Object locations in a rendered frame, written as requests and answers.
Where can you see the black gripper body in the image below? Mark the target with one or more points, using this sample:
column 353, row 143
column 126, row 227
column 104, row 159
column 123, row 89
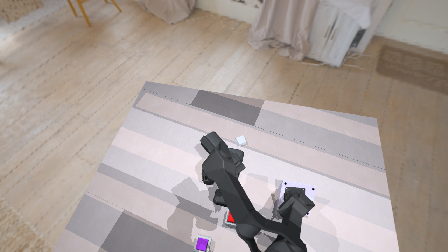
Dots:
column 218, row 199

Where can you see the red square button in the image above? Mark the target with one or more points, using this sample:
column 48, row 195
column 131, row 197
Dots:
column 229, row 219

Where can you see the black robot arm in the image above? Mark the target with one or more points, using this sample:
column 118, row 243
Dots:
column 221, row 167

